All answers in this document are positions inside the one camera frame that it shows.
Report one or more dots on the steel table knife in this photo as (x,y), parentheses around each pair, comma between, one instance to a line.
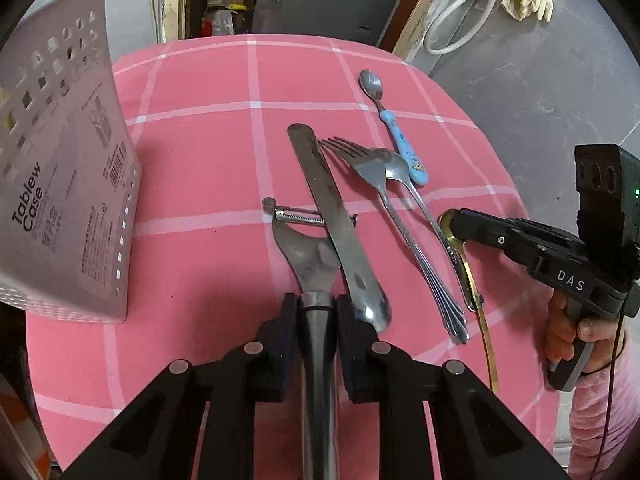
(330,220)

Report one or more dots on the person's right hand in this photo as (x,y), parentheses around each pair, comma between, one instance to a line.
(560,330)

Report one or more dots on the steel fork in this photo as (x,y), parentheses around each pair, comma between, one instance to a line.
(400,225)

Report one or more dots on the steel spoon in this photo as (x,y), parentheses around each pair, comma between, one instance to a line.
(402,170)

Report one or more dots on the gold spoon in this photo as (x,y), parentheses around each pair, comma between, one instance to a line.
(487,345)

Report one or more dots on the grey fridge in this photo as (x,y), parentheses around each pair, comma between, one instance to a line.
(325,5)

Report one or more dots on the person's right forearm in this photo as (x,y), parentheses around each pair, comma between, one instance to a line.
(600,420)

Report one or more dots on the white perforated utensil basket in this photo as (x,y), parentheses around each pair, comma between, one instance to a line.
(60,185)

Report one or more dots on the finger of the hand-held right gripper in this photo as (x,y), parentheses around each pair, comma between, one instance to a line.
(500,235)

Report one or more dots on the pink checked tablecloth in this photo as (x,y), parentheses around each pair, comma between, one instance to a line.
(200,185)

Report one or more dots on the worn door frame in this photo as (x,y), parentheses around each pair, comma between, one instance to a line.
(420,15)

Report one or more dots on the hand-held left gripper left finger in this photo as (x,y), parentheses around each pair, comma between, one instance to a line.
(282,350)

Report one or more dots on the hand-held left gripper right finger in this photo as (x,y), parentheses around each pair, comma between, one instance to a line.
(352,355)

